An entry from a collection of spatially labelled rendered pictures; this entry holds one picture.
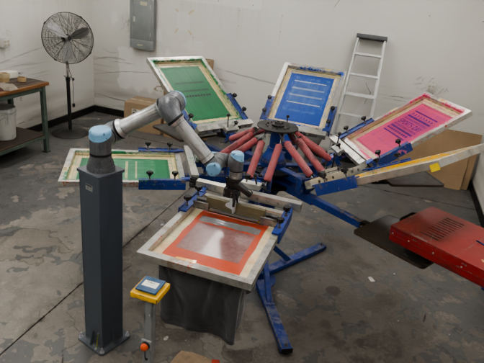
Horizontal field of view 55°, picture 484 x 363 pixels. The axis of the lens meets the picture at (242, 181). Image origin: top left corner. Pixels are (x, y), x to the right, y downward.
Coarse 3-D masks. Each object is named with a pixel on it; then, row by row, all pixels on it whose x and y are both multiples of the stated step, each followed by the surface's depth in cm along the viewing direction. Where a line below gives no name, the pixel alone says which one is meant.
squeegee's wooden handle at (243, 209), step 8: (208, 200) 271; (216, 200) 269; (224, 200) 268; (216, 208) 271; (224, 208) 269; (240, 208) 266; (248, 208) 264; (256, 208) 263; (248, 216) 266; (256, 216) 264; (264, 216) 264
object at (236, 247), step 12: (228, 228) 260; (264, 228) 264; (228, 240) 248; (240, 240) 250; (252, 240) 251; (216, 252) 236; (228, 252) 237; (240, 252) 238; (252, 252) 240; (204, 264) 225; (216, 264) 226; (228, 264) 227; (240, 264) 228
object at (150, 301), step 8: (168, 288) 208; (136, 296) 201; (144, 296) 199; (152, 296) 200; (160, 296) 201; (144, 304) 207; (152, 304) 206; (144, 312) 209; (152, 312) 208; (144, 320) 211; (152, 320) 210; (144, 328) 213; (152, 328) 212; (144, 336) 214; (152, 336) 214; (152, 344) 217; (152, 352) 219; (144, 360) 220; (152, 360) 221
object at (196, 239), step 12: (216, 216) 272; (192, 228) 256; (204, 228) 257; (216, 228) 258; (180, 240) 243; (192, 240) 245; (204, 240) 246; (216, 240) 247; (168, 252) 232; (180, 252) 233; (192, 252) 234; (204, 252) 235
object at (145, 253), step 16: (192, 208) 274; (176, 224) 256; (160, 240) 238; (272, 240) 246; (144, 256) 223; (160, 256) 221; (192, 272) 217; (208, 272) 214; (224, 272) 215; (256, 272) 217
